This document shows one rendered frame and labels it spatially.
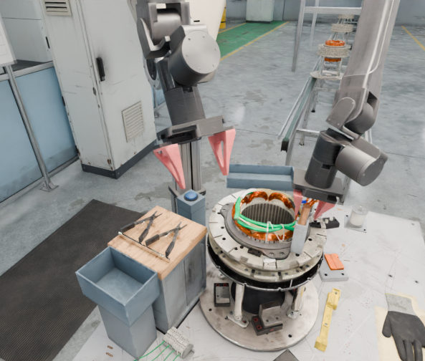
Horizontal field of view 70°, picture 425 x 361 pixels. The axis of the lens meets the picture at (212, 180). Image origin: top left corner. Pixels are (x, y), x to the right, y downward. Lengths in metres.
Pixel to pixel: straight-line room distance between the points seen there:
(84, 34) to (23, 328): 2.04
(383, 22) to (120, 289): 0.82
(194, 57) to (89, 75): 2.42
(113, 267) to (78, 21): 2.16
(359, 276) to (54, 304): 1.72
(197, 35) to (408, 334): 0.99
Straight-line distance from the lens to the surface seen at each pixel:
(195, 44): 0.44
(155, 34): 0.51
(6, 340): 2.19
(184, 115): 0.49
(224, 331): 0.99
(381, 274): 1.29
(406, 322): 1.16
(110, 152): 3.05
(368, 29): 0.69
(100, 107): 2.89
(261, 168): 1.19
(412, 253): 1.43
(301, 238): 0.76
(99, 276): 0.90
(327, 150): 0.62
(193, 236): 0.86
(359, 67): 0.65
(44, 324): 2.15
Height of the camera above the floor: 1.65
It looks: 33 degrees down
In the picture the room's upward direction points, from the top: straight up
